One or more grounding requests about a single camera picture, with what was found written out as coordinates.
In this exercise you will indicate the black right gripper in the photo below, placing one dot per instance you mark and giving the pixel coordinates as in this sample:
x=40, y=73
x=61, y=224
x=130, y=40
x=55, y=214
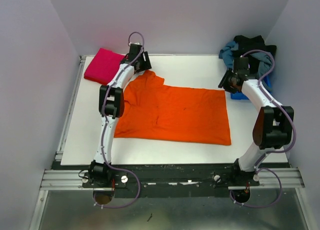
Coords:
x=224, y=81

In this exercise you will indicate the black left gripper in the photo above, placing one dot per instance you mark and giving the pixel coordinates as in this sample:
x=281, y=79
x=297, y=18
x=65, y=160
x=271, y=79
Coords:
x=145, y=64

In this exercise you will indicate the orange t-shirt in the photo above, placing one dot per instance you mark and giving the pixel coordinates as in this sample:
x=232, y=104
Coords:
x=153, y=110

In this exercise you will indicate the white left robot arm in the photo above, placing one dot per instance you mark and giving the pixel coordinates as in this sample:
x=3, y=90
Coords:
x=112, y=106

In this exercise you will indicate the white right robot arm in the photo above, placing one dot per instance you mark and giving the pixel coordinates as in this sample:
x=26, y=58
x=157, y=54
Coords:
x=274, y=130

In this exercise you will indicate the folded pink t-shirt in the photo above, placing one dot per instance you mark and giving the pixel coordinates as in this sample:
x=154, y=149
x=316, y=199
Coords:
x=104, y=63

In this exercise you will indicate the blue plastic bin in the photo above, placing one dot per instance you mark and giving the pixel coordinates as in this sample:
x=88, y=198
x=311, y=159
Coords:
x=254, y=90

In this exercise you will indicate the black crumpled t-shirt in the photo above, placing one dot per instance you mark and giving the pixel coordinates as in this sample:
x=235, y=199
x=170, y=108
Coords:
x=259, y=62

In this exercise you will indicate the folded red t-shirt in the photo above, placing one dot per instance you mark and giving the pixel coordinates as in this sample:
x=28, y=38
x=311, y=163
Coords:
x=103, y=80

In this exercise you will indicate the grey-blue crumpled t-shirt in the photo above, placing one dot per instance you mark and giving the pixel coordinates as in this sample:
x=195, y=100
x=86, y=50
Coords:
x=226, y=55

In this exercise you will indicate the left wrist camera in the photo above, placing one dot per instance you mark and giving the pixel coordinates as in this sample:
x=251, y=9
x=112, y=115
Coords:
x=133, y=43

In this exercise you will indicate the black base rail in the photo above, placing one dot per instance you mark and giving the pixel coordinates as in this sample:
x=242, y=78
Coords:
x=229, y=171

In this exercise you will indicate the aluminium frame rail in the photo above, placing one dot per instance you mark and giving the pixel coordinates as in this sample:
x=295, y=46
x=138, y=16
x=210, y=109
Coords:
x=76, y=180

